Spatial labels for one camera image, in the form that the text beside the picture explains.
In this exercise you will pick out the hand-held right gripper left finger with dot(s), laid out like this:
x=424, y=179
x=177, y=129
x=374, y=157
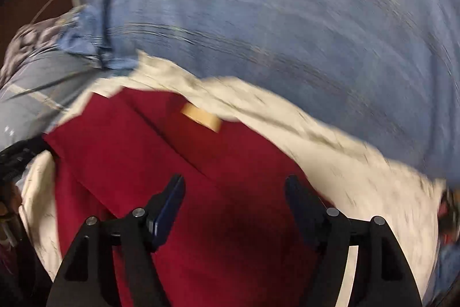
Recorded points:
x=168, y=217

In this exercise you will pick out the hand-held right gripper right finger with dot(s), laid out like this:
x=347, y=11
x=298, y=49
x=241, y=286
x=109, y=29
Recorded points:
x=299, y=199

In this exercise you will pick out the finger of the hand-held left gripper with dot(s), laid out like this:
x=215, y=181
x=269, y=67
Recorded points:
x=21, y=156

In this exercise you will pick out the dark red garment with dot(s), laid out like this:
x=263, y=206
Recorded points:
x=222, y=220

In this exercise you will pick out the cream printed cloth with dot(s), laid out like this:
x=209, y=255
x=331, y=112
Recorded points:
x=359, y=184

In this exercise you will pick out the grey-blue striped pillow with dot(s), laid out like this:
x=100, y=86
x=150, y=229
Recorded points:
x=36, y=84

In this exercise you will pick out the grey patterned cloth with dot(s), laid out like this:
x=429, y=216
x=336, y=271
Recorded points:
x=32, y=37

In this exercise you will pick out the red patterned small object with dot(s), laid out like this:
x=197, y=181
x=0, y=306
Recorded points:
x=449, y=213

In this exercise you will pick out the blue striped bedsheet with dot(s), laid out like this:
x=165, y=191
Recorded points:
x=269, y=23

